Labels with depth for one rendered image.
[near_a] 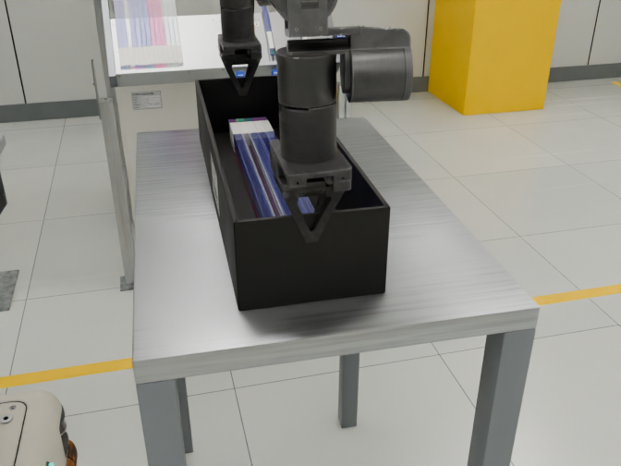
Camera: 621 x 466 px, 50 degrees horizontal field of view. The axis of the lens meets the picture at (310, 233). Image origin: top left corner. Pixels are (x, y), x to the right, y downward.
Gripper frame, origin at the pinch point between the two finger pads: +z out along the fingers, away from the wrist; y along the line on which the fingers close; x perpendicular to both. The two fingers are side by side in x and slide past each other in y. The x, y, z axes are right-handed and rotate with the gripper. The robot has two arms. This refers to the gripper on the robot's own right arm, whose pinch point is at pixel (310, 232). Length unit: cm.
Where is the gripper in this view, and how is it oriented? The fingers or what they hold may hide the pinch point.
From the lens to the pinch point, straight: 72.8
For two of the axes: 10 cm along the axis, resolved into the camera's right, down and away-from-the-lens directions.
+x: -9.7, 1.2, -1.9
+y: -2.2, -4.5, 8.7
